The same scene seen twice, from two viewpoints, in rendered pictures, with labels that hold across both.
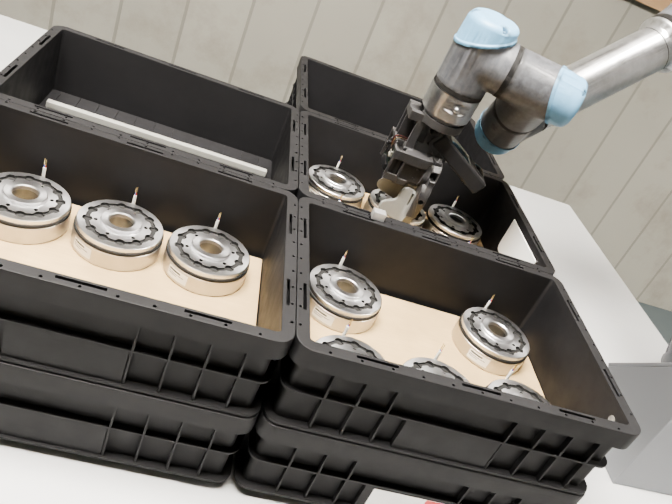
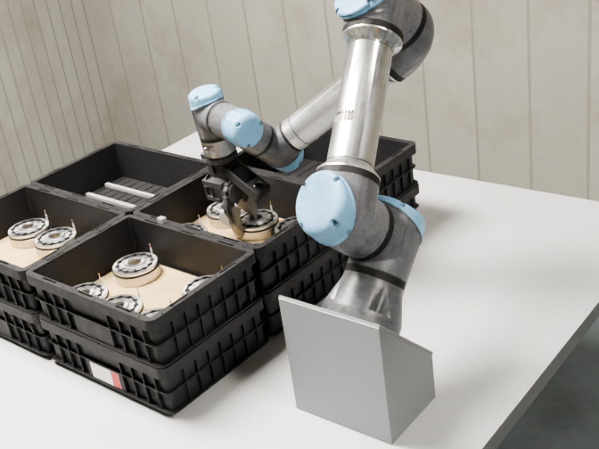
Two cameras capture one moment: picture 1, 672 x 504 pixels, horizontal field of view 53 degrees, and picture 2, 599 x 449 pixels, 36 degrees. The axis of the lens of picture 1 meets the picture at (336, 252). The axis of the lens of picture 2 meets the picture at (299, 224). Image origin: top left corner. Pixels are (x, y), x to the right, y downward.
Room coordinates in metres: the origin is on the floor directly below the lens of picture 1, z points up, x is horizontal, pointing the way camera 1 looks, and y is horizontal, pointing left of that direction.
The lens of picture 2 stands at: (0.10, -1.77, 1.81)
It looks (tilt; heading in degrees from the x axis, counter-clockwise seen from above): 27 degrees down; 58
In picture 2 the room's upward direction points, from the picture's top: 8 degrees counter-clockwise
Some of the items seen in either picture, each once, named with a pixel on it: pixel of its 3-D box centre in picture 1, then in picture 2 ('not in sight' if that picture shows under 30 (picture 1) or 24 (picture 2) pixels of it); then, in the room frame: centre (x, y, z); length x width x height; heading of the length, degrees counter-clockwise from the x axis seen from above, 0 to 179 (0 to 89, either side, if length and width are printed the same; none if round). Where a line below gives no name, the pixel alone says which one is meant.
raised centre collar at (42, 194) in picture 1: (25, 194); (28, 226); (0.62, 0.35, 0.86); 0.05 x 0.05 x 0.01
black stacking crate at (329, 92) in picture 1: (384, 141); (320, 175); (1.27, 0.00, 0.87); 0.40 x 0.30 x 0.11; 105
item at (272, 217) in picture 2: (397, 206); (256, 219); (1.03, -0.06, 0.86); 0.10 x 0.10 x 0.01
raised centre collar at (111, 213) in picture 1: (121, 222); (54, 235); (0.65, 0.25, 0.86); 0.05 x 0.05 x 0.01
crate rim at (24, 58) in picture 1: (165, 108); (122, 177); (0.87, 0.31, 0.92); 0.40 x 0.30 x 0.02; 105
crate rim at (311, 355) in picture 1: (451, 311); (139, 266); (0.69, -0.16, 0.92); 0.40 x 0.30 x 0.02; 105
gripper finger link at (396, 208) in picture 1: (395, 210); (229, 220); (0.96, -0.06, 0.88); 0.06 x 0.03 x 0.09; 105
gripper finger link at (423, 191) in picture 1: (420, 190); (231, 205); (0.97, -0.08, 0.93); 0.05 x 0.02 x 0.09; 15
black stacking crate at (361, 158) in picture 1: (403, 218); (241, 226); (0.98, -0.08, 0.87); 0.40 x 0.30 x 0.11; 105
